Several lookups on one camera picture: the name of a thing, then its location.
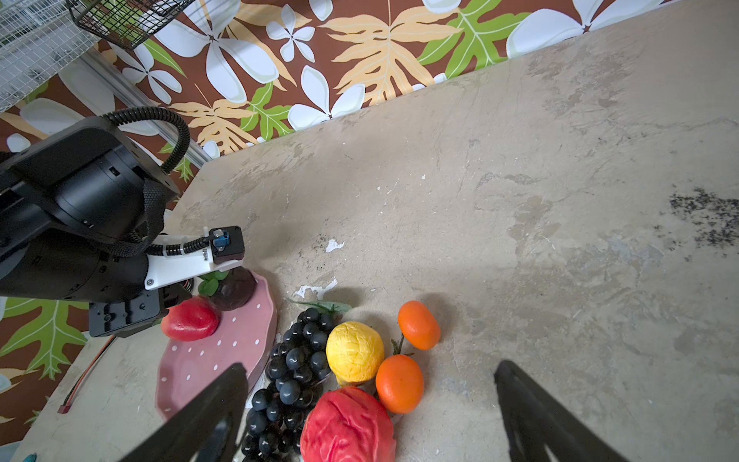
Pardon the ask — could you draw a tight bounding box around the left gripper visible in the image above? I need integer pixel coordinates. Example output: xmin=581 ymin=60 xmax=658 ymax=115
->
xmin=89 ymin=283 xmax=192 ymax=338

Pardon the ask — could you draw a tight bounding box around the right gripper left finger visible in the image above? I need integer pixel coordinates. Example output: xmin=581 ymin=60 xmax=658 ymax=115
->
xmin=123 ymin=363 xmax=248 ymax=461

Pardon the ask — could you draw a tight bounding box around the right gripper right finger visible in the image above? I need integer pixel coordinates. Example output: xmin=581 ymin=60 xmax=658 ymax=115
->
xmin=495 ymin=360 xmax=625 ymax=461

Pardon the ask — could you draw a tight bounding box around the red strawberry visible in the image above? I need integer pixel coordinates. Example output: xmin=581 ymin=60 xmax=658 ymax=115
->
xmin=161 ymin=296 xmax=221 ymax=342

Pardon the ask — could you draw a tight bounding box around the dark purple mangosteen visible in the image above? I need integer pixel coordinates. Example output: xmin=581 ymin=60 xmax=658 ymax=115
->
xmin=197 ymin=267 xmax=257 ymax=312

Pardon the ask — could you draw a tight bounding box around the red apple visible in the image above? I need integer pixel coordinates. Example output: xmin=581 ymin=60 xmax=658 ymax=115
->
xmin=300 ymin=387 xmax=396 ymax=461

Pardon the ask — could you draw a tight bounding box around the orange tangerine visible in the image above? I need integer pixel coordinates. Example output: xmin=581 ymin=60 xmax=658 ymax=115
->
xmin=398 ymin=300 xmax=442 ymax=350
xmin=375 ymin=354 xmax=425 ymax=415

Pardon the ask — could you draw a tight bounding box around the yellow lemon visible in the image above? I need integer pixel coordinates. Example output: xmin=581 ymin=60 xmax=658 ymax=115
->
xmin=325 ymin=321 xmax=385 ymax=386

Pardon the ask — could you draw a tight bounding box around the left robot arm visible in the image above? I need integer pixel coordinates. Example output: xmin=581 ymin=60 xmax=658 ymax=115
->
xmin=1 ymin=107 xmax=191 ymax=337

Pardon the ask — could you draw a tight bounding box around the pink polka dot plate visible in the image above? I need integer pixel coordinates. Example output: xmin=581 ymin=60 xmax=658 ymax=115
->
xmin=155 ymin=273 xmax=277 ymax=421

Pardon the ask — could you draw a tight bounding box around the black grape bunch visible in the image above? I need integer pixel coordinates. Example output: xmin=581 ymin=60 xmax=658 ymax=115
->
xmin=237 ymin=301 xmax=351 ymax=461

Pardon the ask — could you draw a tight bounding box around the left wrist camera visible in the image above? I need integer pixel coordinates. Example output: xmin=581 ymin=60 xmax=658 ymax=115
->
xmin=144 ymin=226 xmax=246 ymax=291

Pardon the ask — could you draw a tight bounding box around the white wire basket left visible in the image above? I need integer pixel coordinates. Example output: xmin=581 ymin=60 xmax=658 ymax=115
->
xmin=1 ymin=0 xmax=98 ymax=112

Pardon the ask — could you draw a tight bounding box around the black wire basket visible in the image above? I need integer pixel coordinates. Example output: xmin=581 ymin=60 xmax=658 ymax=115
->
xmin=65 ymin=0 xmax=194 ymax=49

